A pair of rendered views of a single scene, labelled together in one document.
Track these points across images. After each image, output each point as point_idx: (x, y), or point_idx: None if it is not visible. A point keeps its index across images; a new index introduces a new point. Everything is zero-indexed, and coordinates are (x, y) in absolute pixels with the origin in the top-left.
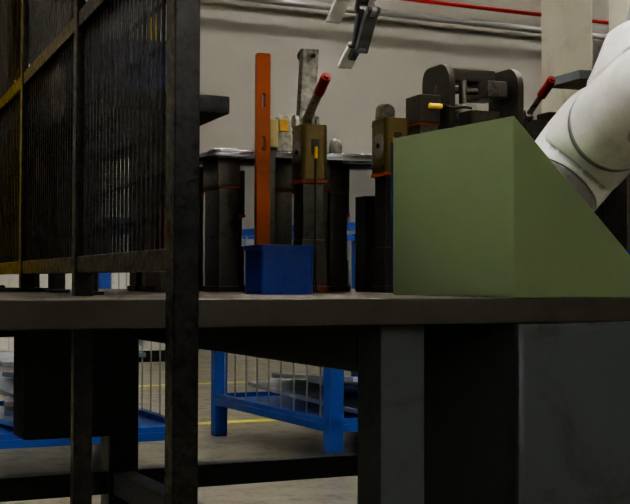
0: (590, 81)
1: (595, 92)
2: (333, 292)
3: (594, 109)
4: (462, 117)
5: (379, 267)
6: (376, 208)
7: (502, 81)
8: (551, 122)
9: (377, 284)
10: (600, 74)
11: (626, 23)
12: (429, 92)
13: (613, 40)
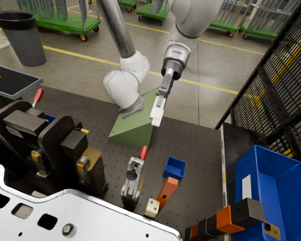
0: (142, 71)
1: (146, 72)
2: (122, 204)
3: (146, 75)
4: (77, 127)
5: (104, 191)
6: (98, 186)
7: (33, 108)
8: (130, 88)
9: (103, 195)
10: (145, 68)
11: (140, 53)
12: (54, 141)
13: (142, 59)
